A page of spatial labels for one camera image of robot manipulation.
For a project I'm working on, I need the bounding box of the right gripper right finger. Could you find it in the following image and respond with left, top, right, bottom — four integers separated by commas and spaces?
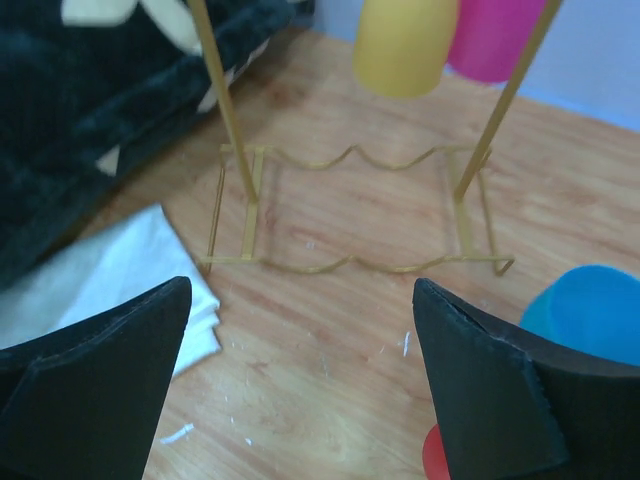
413, 278, 639, 479

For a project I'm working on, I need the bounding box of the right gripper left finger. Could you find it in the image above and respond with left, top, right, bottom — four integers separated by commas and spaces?
1, 276, 192, 479

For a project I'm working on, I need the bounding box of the red wine glass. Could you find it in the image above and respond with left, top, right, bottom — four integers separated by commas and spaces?
422, 424, 451, 480

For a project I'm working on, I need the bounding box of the blue wine glass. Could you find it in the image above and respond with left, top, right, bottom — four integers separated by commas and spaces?
519, 265, 639, 366

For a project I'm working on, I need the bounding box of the pink wine glass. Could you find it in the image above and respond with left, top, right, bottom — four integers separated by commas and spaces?
448, 0, 545, 84

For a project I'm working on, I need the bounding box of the back orange wine glass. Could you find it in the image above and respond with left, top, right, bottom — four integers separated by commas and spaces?
352, 0, 459, 98

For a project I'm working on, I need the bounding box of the folded beige cloth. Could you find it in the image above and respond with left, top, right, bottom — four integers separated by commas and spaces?
1, 204, 222, 374

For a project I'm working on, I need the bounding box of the black floral pillow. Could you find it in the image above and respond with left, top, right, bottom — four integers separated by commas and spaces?
0, 0, 316, 289

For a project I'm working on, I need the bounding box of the gold wire glass rack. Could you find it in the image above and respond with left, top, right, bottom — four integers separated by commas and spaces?
187, 0, 564, 279

